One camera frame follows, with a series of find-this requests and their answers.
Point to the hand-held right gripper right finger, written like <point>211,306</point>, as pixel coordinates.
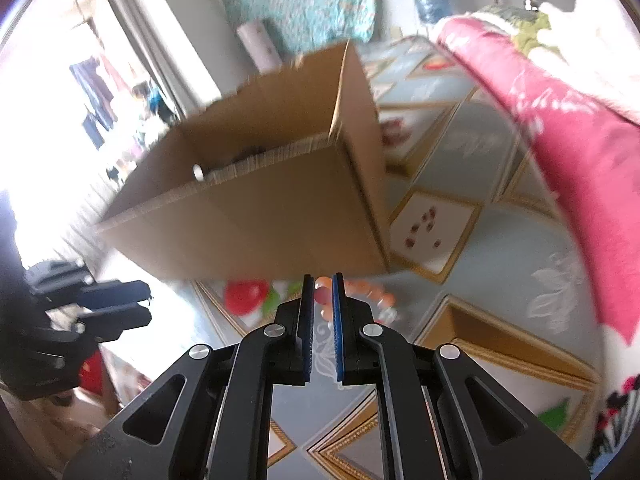
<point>339,355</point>

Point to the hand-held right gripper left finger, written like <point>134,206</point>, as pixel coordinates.
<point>307,355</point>

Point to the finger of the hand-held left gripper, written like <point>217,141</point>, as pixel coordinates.
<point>120,292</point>
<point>120,322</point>

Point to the large brown cardboard box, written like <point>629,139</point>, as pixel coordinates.
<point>260,220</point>

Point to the red box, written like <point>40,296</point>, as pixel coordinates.
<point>92,370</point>

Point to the fruit print tablecloth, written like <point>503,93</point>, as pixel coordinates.
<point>500,260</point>

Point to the hanging clothes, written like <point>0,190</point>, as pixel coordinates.
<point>95,95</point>

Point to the pale curtain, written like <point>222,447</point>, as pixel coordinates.
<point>165,35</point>

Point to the pink rolled mat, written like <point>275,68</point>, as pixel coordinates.
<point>257,45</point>

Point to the pink floral blanket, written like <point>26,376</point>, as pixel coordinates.
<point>575,170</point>

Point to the teal floral hanging cloth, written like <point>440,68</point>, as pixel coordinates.
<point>300,0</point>

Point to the green floral cloth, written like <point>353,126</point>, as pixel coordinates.
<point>525,30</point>

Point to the white fluffy towel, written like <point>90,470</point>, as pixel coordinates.
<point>600,50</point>

